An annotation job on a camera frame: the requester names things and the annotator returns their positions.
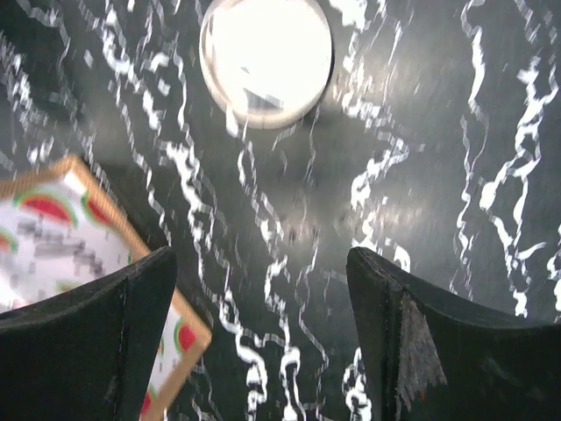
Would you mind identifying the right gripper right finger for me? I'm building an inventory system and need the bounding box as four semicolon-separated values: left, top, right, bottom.
346;247;560;420

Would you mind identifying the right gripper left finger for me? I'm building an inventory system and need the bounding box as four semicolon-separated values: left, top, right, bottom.
1;246;177;420

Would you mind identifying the black drink can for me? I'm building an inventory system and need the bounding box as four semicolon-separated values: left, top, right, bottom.
199;0;334;129

